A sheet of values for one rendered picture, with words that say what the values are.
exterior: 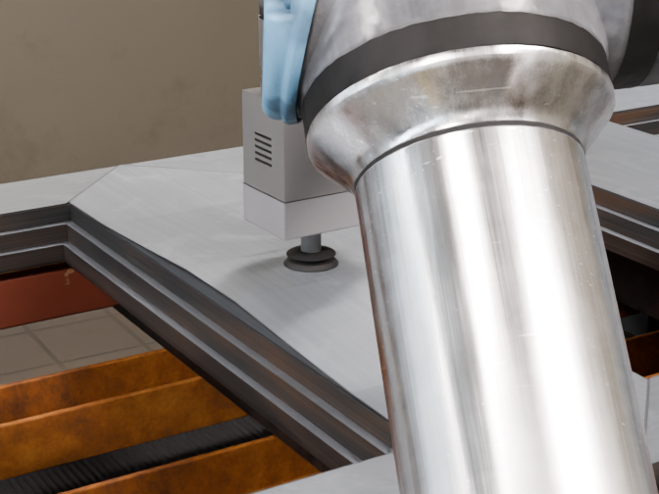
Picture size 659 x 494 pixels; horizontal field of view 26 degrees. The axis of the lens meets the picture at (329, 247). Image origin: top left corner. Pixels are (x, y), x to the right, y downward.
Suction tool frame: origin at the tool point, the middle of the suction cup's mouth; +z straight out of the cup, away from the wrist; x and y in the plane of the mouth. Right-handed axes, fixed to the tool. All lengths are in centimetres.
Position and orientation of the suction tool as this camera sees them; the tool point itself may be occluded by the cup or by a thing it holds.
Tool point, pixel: (311, 277)
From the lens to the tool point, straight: 112.4
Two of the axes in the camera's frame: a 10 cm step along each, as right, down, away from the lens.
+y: -8.4, 1.8, -5.1
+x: 5.4, 2.8, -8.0
